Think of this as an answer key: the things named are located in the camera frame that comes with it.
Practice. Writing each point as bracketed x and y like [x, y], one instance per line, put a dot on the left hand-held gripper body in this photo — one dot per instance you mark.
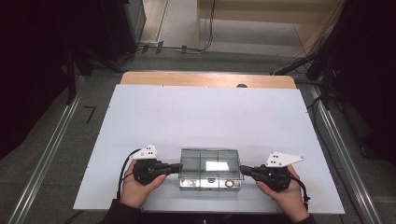
[146, 171]

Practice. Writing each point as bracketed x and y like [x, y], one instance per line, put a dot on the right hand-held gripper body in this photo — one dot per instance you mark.
[274, 177]

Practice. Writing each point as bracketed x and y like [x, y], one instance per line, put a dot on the clear plastic compartment box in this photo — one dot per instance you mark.
[199, 161]

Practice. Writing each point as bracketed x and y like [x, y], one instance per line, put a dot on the person's left hand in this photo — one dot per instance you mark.
[134, 193]

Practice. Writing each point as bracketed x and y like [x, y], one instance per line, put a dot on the person's right hand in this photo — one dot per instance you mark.
[289, 199]

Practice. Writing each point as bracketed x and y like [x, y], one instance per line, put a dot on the white board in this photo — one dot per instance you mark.
[193, 118]

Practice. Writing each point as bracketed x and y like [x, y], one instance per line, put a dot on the wooden table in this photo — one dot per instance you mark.
[202, 79]

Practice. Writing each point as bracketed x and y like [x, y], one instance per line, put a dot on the black tripod stand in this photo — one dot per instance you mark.
[325, 81]
[71, 77]

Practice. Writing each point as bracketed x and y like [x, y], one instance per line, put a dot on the black curtain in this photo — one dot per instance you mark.
[31, 62]
[367, 77]

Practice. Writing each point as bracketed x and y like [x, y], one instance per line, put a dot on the black cabinet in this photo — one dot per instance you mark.
[124, 28]

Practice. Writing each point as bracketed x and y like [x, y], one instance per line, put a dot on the wooden platform step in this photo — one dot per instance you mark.
[264, 12]

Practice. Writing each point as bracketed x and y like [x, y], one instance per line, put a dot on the metal floor rail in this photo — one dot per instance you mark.
[46, 155]
[345, 155]

